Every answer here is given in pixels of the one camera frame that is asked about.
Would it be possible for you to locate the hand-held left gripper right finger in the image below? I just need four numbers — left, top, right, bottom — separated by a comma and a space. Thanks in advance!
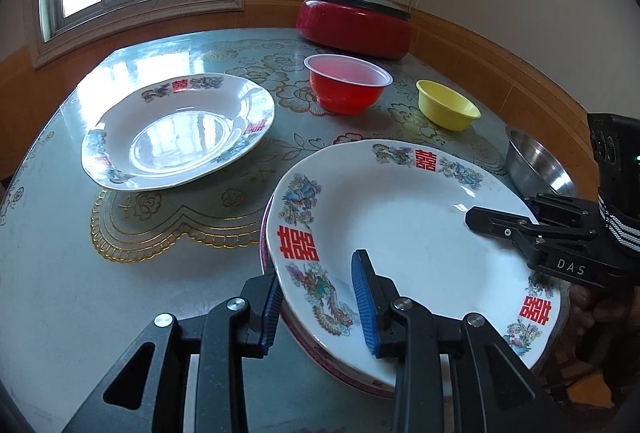
350, 249, 571, 433

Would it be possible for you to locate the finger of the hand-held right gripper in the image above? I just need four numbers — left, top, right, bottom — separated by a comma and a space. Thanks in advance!
522, 192, 601, 230
464, 206, 598, 260

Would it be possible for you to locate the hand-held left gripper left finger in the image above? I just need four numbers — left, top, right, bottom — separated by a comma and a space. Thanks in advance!
62, 273, 286, 433

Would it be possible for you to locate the stainless steel bowl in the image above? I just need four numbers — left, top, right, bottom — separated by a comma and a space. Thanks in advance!
504, 125, 581, 199

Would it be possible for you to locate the pink rimmed plate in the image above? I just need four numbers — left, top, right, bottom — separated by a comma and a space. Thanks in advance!
258, 203, 401, 400

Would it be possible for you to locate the large white floral plate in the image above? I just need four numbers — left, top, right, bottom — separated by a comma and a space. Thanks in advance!
265, 139, 563, 391

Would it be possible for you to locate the yellow plastic bowl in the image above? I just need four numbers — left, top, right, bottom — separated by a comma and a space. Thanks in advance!
416, 80, 482, 132

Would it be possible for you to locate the small white floral plate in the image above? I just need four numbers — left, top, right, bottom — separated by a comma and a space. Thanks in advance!
81, 73, 276, 192

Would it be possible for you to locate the red plastic bowl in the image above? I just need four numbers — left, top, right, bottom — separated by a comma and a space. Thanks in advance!
304, 54, 393, 116

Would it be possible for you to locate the person's right hand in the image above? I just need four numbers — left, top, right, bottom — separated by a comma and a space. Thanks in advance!
570, 282, 633, 349

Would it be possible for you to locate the floral gold patterned tablecloth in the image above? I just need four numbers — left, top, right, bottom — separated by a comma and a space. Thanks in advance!
0, 27, 591, 433

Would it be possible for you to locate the red electric pot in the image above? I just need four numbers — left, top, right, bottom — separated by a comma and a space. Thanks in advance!
295, 0, 414, 61

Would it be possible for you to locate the grey pot lid red knob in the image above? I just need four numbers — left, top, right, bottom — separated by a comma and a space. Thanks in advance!
307, 0, 412, 20

